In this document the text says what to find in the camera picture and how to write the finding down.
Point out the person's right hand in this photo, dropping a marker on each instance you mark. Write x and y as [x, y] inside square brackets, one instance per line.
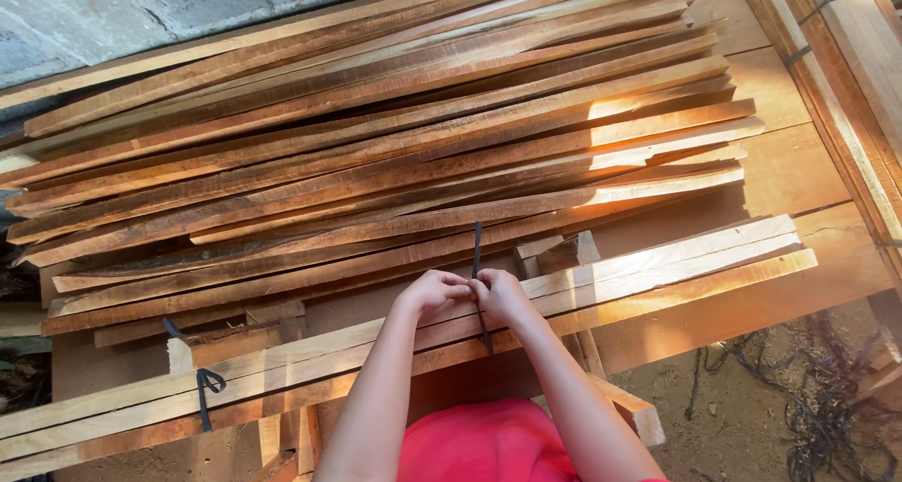
[504, 297]

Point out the person's left hand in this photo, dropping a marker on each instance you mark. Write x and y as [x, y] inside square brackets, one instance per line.
[431, 293]

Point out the person's left fingers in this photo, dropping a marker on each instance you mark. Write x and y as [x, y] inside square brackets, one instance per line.
[455, 289]

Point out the person's right fingers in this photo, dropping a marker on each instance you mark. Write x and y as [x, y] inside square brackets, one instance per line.
[485, 289]

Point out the small wooden block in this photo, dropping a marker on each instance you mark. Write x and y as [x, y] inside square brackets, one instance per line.
[560, 251]

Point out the person's red shirt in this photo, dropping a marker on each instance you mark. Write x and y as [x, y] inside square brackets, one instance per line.
[486, 443]

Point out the pile of brown wooden slats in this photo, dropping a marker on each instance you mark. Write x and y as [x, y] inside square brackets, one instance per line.
[366, 129]

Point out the wooden table leg beam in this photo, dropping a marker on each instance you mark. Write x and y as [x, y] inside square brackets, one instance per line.
[627, 408]

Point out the wooden offcuts under table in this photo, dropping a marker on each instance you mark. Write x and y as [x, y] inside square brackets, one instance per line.
[292, 440]

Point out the long wooden block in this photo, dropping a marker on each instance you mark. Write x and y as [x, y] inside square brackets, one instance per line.
[225, 344]

